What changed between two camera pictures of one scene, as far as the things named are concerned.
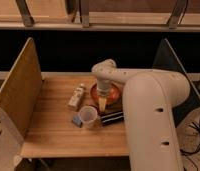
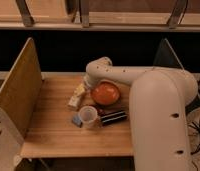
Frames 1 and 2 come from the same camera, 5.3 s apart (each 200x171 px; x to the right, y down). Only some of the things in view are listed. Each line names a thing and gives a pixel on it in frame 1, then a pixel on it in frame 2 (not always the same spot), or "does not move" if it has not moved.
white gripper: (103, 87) → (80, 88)
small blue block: (77, 120) does not move
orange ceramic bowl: (112, 98) does not move
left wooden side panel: (21, 89) does not move
